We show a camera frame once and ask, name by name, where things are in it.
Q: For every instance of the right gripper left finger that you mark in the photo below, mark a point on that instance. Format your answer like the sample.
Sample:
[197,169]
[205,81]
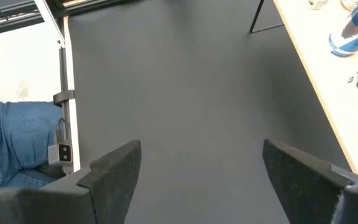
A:
[57,205]

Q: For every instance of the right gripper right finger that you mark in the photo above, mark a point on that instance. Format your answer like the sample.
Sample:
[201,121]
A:
[315,199]

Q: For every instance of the blue silver Red Bull can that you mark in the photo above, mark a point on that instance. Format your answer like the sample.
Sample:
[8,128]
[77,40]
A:
[350,35]

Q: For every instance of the person's blue jeans leg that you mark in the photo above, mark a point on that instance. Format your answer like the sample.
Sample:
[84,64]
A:
[11,140]

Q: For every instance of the grey table-level camera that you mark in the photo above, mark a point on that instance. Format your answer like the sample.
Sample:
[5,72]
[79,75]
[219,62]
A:
[60,154]

